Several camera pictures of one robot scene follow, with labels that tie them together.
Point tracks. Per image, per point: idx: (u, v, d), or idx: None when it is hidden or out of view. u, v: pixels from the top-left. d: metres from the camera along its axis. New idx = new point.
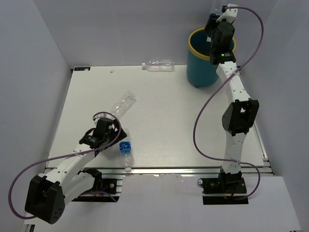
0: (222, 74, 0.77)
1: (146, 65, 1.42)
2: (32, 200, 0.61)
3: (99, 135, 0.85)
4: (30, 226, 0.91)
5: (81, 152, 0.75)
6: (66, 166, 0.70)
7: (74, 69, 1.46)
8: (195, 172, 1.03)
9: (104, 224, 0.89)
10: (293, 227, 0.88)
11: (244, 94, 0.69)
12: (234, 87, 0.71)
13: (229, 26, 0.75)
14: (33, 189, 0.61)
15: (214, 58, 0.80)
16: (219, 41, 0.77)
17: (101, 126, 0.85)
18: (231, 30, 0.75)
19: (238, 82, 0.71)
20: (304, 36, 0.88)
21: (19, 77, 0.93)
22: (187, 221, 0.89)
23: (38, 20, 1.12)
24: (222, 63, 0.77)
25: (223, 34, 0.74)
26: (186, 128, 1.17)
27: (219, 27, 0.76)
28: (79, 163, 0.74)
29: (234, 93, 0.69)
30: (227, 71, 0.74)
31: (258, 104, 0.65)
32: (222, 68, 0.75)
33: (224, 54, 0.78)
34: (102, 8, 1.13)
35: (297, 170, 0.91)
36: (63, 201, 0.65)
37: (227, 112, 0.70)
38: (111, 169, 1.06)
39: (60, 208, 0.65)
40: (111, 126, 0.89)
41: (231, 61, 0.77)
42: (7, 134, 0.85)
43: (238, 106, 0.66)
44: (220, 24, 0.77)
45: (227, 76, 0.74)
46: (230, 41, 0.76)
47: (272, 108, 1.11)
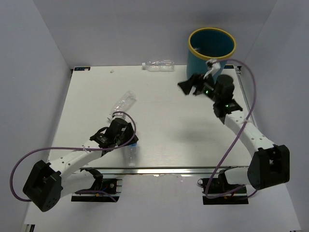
0: (232, 124, 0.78)
1: (146, 65, 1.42)
2: (31, 183, 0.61)
3: (110, 136, 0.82)
4: (30, 226, 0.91)
5: (90, 149, 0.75)
6: (71, 158, 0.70)
7: (74, 69, 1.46)
8: (195, 172, 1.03)
9: (104, 224, 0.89)
10: (293, 227, 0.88)
11: (265, 141, 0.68)
12: (252, 135, 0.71)
13: (228, 79, 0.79)
14: (34, 172, 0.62)
15: (220, 110, 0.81)
16: (221, 94, 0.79)
17: (113, 128, 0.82)
18: (231, 82, 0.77)
19: (254, 130, 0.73)
20: (304, 36, 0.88)
21: (19, 77, 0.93)
22: (187, 221, 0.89)
23: (38, 20, 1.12)
24: (229, 113, 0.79)
25: (224, 87, 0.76)
26: (186, 128, 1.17)
27: (219, 81, 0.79)
28: (85, 158, 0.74)
29: (254, 140, 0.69)
30: (237, 121, 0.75)
31: (286, 149, 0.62)
32: (231, 118, 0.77)
33: (229, 105, 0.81)
34: (102, 8, 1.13)
35: (297, 170, 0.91)
36: (59, 192, 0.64)
37: (253, 167, 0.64)
38: (110, 169, 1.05)
39: (55, 198, 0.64)
40: (124, 128, 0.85)
41: (238, 109, 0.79)
42: (7, 134, 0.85)
43: (264, 154, 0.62)
44: (218, 77, 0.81)
45: (240, 124, 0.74)
46: (231, 92, 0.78)
47: (272, 108, 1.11)
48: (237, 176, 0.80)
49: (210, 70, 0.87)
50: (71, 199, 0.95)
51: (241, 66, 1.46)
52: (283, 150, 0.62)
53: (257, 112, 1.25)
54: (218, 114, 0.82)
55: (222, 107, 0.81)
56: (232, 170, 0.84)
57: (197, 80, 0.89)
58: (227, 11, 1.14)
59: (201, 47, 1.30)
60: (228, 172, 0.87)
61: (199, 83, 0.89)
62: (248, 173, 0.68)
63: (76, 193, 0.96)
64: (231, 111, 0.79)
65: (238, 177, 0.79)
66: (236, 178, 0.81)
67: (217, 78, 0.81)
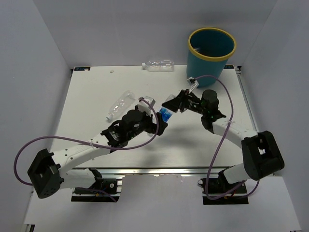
0: (219, 128, 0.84)
1: (146, 65, 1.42)
2: (33, 169, 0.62)
3: (122, 132, 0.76)
4: (30, 226, 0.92)
5: (96, 145, 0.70)
6: (75, 152, 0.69)
7: (74, 69, 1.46)
8: (195, 172, 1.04)
9: (104, 224, 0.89)
10: (292, 227, 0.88)
11: (249, 132, 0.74)
12: (236, 130, 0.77)
13: (211, 93, 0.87)
14: (37, 159, 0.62)
15: (207, 122, 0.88)
16: (207, 107, 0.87)
17: (123, 125, 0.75)
18: (215, 96, 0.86)
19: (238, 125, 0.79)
20: (305, 36, 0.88)
21: (19, 77, 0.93)
22: (187, 221, 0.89)
23: (38, 20, 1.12)
24: (215, 121, 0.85)
25: (210, 102, 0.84)
26: (186, 128, 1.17)
27: (204, 96, 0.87)
28: (90, 153, 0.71)
29: (240, 134, 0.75)
30: (223, 123, 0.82)
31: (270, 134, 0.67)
32: (217, 124, 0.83)
33: (214, 116, 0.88)
34: (103, 8, 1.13)
35: (297, 170, 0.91)
36: (59, 183, 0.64)
37: (246, 156, 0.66)
38: (111, 169, 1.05)
39: (54, 188, 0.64)
40: (137, 124, 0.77)
41: (223, 117, 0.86)
42: (7, 133, 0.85)
43: (251, 142, 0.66)
44: (203, 93, 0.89)
45: (224, 125, 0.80)
46: (216, 105, 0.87)
47: (271, 108, 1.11)
48: (236, 175, 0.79)
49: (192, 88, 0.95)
50: (71, 200, 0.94)
51: (241, 66, 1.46)
52: (268, 135, 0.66)
53: (257, 112, 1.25)
54: (207, 125, 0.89)
55: (210, 119, 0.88)
56: (229, 169, 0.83)
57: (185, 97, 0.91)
58: (227, 11, 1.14)
59: (201, 46, 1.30)
60: (226, 170, 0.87)
61: (185, 100, 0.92)
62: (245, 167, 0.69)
63: (76, 193, 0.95)
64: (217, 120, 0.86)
65: (236, 174, 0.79)
66: (236, 178, 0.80)
67: (203, 93, 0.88)
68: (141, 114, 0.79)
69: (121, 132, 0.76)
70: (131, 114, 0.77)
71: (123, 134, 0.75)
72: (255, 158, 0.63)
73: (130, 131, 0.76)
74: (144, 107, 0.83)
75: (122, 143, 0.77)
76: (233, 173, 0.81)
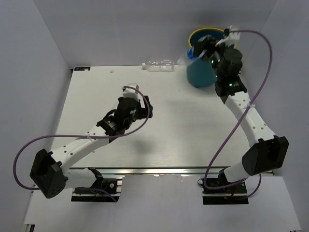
0: (234, 106, 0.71)
1: (146, 65, 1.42)
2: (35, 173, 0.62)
3: (119, 121, 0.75)
4: (30, 226, 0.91)
5: (93, 137, 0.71)
6: (74, 147, 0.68)
7: (74, 69, 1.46)
8: (194, 172, 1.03)
9: (104, 224, 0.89)
10: (293, 227, 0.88)
11: (266, 131, 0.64)
12: (253, 123, 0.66)
13: (235, 54, 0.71)
14: (36, 162, 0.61)
15: (222, 88, 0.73)
16: (226, 70, 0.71)
17: (119, 112, 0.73)
18: (238, 59, 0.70)
19: (257, 117, 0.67)
20: (305, 36, 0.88)
21: (19, 77, 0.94)
22: (187, 221, 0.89)
23: (38, 20, 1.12)
24: (232, 94, 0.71)
25: (231, 64, 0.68)
26: (186, 128, 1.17)
27: (226, 56, 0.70)
28: (88, 145, 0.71)
29: (255, 130, 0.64)
30: (240, 105, 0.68)
31: (286, 141, 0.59)
32: (234, 101, 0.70)
33: (232, 84, 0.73)
34: (103, 9, 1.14)
35: (297, 170, 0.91)
36: (63, 180, 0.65)
37: (250, 154, 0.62)
38: (111, 169, 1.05)
39: (60, 186, 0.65)
40: (133, 111, 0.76)
41: (242, 91, 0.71)
42: (7, 133, 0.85)
43: (263, 147, 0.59)
44: (226, 52, 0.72)
45: (242, 109, 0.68)
46: (237, 70, 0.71)
47: (271, 108, 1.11)
48: (236, 174, 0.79)
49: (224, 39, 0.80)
50: (71, 200, 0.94)
51: None
52: (281, 141, 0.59)
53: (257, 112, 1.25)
54: (220, 92, 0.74)
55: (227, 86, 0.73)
56: (230, 168, 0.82)
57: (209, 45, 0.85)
58: (227, 11, 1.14)
59: None
60: (226, 169, 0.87)
61: (209, 48, 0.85)
62: (243, 156, 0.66)
63: (76, 193, 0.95)
64: (234, 93, 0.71)
65: (236, 173, 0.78)
66: (236, 178, 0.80)
67: (225, 51, 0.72)
68: (134, 101, 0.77)
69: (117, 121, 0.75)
70: (126, 101, 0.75)
71: (120, 122, 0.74)
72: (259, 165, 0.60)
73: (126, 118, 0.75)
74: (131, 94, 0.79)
75: (119, 131, 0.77)
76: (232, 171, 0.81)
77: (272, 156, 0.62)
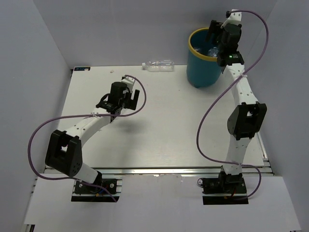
0: (230, 76, 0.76)
1: (146, 65, 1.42)
2: (52, 153, 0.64)
3: (115, 101, 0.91)
4: (30, 226, 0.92)
5: (99, 115, 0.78)
6: (84, 124, 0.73)
7: (74, 69, 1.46)
8: (195, 173, 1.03)
9: (104, 224, 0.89)
10: (292, 227, 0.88)
11: (251, 97, 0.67)
12: (241, 90, 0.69)
13: (235, 28, 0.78)
14: (54, 141, 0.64)
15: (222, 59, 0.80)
16: (227, 42, 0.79)
17: (114, 93, 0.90)
18: (237, 32, 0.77)
19: (246, 85, 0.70)
20: (305, 36, 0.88)
21: (19, 78, 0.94)
22: (187, 221, 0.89)
23: (38, 20, 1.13)
24: (230, 65, 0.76)
25: (230, 34, 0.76)
26: (187, 127, 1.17)
27: (227, 29, 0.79)
28: (96, 123, 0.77)
29: (241, 95, 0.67)
30: (234, 73, 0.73)
31: (265, 108, 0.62)
32: (230, 69, 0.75)
33: (232, 55, 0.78)
34: (103, 9, 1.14)
35: (297, 170, 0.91)
36: (80, 156, 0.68)
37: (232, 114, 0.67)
38: (112, 170, 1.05)
39: (78, 163, 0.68)
40: (125, 92, 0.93)
41: (239, 63, 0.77)
42: (7, 134, 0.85)
43: (244, 109, 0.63)
44: (226, 27, 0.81)
45: (234, 78, 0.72)
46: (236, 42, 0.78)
47: (271, 108, 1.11)
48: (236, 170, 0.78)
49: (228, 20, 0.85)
50: (71, 200, 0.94)
51: None
52: (261, 108, 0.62)
53: None
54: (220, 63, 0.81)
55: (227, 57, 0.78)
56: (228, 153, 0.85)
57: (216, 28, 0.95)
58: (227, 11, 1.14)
59: (201, 47, 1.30)
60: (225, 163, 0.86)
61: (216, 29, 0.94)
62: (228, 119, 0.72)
63: (76, 193, 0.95)
64: (231, 63, 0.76)
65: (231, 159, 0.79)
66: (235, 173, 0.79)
67: (227, 27, 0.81)
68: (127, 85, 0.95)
69: (113, 102, 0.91)
70: (119, 83, 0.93)
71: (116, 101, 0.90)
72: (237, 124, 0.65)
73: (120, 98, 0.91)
74: (128, 82, 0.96)
75: (117, 110, 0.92)
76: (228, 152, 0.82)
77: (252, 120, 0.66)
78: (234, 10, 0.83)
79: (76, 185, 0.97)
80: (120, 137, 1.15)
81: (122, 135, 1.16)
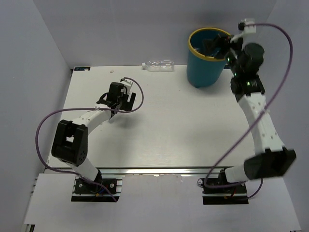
0: (247, 108, 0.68)
1: (146, 65, 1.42)
2: (59, 142, 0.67)
3: (113, 98, 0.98)
4: (30, 226, 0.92)
5: (101, 108, 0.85)
6: (89, 115, 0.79)
7: (74, 69, 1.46)
8: (195, 172, 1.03)
9: (104, 224, 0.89)
10: (292, 227, 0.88)
11: (276, 140, 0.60)
12: (264, 130, 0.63)
13: (258, 49, 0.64)
14: (61, 130, 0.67)
15: (238, 86, 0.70)
16: (245, 66, 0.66)
17: (113, 91, 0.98)
18: (260, 53, 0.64)
19: (269, 124, 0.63)
20: (305, 36, 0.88)
21: (19, 78, 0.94)
22: (187, 221, 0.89)
23: (38, 20, 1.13)
24: (248, 96, 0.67)
25: (251, 60, 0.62)
26: (187, 127, 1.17)
27: (246, 50, 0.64)
28: (99, 116, 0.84)
29: (263, 138, 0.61)
30: (254, 109, 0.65)
31: (294, 155, 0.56)
32: (248, 102, 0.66)
33: (250, 82, 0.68)
34: (103, 9, 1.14)
35: (297, 170, 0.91)
36: (85, 145, 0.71)
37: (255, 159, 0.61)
38: (114, 170, 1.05)
39: (84, 152, 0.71)
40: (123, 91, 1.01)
41: (259, 92, 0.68)
42: (7, 134, 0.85)
43: (268, 157, 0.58)
44: (246, 45, 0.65)
45: (255, 114, 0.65)
46: (258, 66, 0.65)
47: (271, 108, 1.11)
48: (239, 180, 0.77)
49: (241, 34, 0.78)
50: (71, 200, 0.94)
51: None
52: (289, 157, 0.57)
53: None
54: (235, 90, 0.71)
55: (244, 85, 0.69)
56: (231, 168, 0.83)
57: (221, 41, 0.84)
58: (227, 11, 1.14)
59: (200, 47, 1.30)
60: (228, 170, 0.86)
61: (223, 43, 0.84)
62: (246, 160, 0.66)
63: (76, 193, 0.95)
64: (250, 93, 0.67)
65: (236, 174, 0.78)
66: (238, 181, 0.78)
67: (245, 45, 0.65)
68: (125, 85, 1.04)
69: (112, 99, 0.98)
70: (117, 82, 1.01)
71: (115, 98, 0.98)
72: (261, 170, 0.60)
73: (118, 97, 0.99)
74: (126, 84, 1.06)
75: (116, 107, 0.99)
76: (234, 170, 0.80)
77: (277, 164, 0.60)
78: (248, 23, 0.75)
79: (76, 185, 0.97)
80: (120, 137, 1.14)
81: (122, 135, 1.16)
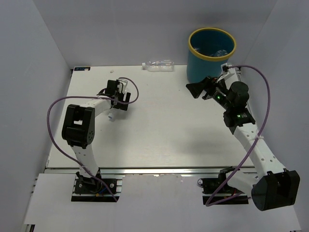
0: (242, 137, 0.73)
1: (146, 65, 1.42)
2: (69, 124, 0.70)
3: (111, 92, 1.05)
4: (30, 226, 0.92)
5: (103, 96, 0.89)
6: (93, 102, 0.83)
7: (74, 69, 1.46)
8: (195, 172, 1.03)
9: (104, 224, 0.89)
10: (293, 227, 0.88)
11: (275, 164, 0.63)
12: (262, 155, 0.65)
13: (243, 87, 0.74)
14: (70, 112, 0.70)
15: (230, 119, 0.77)
16: (234, 102, 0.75)
17: (111, 85, 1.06)
18: (245, 90, 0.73)
19: (266, 149, 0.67)
20: (305, 35, 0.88)
21: (19, 78, 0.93)
22: (187, 221, 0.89)
23: (38, 20, 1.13)
24: (240, 126, 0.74)
25: (238, 95, 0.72)
26: (187, 127, 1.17)
27: (233, 88, 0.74)
28: (103, 103, 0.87)
29: (263, 163, 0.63)
30: (248, 136, 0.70)
31: (297, 176, 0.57)
32: (242, 131, 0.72)
33: (241, 115, 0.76)
34: (103, 9, 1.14)
35: (297, 170, 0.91)
36: (93, 126, 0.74)
37: (260, 186, 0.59)
38: (113, 169, 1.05)
39: (92, 133, 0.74)
40: (120, 85, 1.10)
41: (250, 122, 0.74)
42: (7, 134, 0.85)
43: (273, 181, 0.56)
44: (232, 85, 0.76)
45: (250, 141, 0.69)
46: (245, 101, 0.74)
47: (271, 108, 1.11)
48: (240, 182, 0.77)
49: (224, 75, 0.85)
50: (71, 200, 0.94)
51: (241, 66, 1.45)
52: (293, 177, 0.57)
53: (257, 112, 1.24)
54: (228, 123, 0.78)
55: (235, 117, 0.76)
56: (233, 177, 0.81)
57: (209, 83, 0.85)
58: (227, 11, 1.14)
59: (200, 47, 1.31)
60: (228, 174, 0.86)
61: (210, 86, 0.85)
62: (252, 192, 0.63)
63: (76, 193, 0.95)
64: (242, 123, 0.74)
65: (238, 179, 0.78)
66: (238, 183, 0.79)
67: (232, 84, 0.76)
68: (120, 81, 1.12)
69: (110, 93, 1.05)
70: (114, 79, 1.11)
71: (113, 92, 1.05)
72: (268, 198, 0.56)
73: (116, 91, 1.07)
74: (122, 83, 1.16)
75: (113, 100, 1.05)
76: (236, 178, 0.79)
77: (282, 189, 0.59)
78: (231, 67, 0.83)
79: (76, 185, 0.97)
80: (120, 137, 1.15)
81: (122, 135, 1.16)
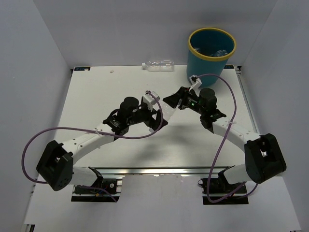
0: (219, 129, 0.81)
1: (146, 65, 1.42)
2: (44, 162, 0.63)
3: (122, 120, 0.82)
4: (30, 226, 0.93)
5: (102, 133, 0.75)
6: (83, 140, 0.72)
7: (74, 69, 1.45)
8: (195, 172, 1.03)
9: (104, 224, 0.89)
10: (292, 227, 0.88)
11: (252, 134, 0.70)
12: (239, 132, 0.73)
13: (208, 91, 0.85)
14: (48, 151, 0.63)
15: (206, 121, 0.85)
16: (206, 106, 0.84)
17: (122, 111, 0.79)
18: (213, 94, 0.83)
19: (241, 127, 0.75)
20: (305, 35, 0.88)
21: (18, 77, 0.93)
22: (187, 221, 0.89)
23: (38, 20, 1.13)
24: (216, 121, 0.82)
25: (207, 100, 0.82)
26: (187, 127, 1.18)
27: (202, 94, 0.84)
28: (96, 141, 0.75)
29: (242, 137, 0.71)
30: (223, 124, 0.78)
31: (273, 137, 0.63)
32: (218, 123, 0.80)
33: (213, 114, 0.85)
34: (103, 9, 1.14)
35: (296, 170, 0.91)
36: (70, 173, 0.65)
37: (249, 162, 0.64)
38: (114, 169, 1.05)
39: (66, 179, 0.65)
40: (135, 109, 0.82)
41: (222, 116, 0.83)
42: (7, 133, 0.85)
43: (255, 146, 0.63)
44: (200, 91, 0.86)
45: (225, 127, 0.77)
46: (214, 103, 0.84)
47: (271, 108, 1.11)
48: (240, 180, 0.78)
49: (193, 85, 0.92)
50: (71, 200, 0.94)
51: (241, 66, 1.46)
52: (271, 139, 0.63)
53: (257, 112, 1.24)
54: (206, 124, 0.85)
55: (209, 118, 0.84)
56: (230, 169, 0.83)
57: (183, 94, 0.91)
58: (227, 11, 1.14)
59: (201, 46, 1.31)
60: (226, 173, 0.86)
61: (184, 97, 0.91)
62: (247, 171, 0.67)
63: (76, 193, 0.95)
64: (216, 119, 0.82)
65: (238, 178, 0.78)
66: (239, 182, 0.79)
67: (201, 92, 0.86)
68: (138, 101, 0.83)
69: (120, 120, 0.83)
70: (130, 99, 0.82)
71: (123, 120, 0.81)
72: (259, 166, 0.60)
73: (128, 117, 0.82)
74: (147, 101, 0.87)
75: (124, 130, 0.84)
76: (236, 177, 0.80)
77: (270, 157, 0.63)
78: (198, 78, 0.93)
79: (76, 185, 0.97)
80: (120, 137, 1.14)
81: None
